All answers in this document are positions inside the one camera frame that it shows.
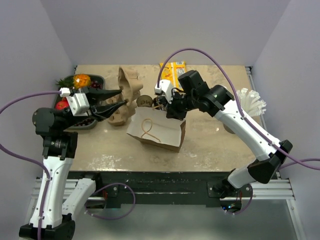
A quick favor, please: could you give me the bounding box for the aluminium frame rail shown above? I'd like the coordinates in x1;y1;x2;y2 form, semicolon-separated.
31;179;295;201

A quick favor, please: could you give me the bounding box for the yellow snack bag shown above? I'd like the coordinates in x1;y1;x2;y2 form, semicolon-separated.
160;61;187;90

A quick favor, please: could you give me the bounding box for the cardboard cup carrier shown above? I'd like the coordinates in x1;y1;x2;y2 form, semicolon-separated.
118;66;143;107
106;94;130;126

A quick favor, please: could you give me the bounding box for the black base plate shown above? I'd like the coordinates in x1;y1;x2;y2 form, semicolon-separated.
68;171;227;209

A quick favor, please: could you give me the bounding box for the brown paper bag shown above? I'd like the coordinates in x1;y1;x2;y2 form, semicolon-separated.
126;107;186;153

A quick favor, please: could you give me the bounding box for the orange toy pineapple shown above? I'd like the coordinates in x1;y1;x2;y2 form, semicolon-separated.
72;74;92;89

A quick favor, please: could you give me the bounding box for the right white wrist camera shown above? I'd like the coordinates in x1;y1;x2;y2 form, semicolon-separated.
154;79;174;104

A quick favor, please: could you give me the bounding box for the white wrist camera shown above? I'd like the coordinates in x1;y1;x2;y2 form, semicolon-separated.
154;79;174;104
59;87;90;117

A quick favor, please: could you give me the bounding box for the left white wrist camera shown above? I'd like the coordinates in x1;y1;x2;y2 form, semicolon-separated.
59;87;90;117

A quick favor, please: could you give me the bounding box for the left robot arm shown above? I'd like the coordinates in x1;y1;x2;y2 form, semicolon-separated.
19;87;127;240

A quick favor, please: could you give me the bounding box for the purple grapes bunch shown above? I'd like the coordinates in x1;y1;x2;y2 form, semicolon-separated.
76;76;104;127

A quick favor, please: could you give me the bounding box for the black fruit tray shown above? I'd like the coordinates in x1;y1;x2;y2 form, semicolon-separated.
53;74;105;130

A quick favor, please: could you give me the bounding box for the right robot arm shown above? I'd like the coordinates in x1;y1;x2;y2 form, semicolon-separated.
154;70;293;199

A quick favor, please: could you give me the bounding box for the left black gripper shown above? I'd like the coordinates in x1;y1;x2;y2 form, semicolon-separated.
62;84;127;130

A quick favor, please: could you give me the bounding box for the red apple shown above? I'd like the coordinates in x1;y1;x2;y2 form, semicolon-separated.
54;100;69;110

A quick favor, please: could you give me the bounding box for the grey straw holder cup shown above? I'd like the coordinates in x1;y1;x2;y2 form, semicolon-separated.
223;124;234;134

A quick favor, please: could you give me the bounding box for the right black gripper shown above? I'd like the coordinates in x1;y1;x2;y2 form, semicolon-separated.
163;89;198;121

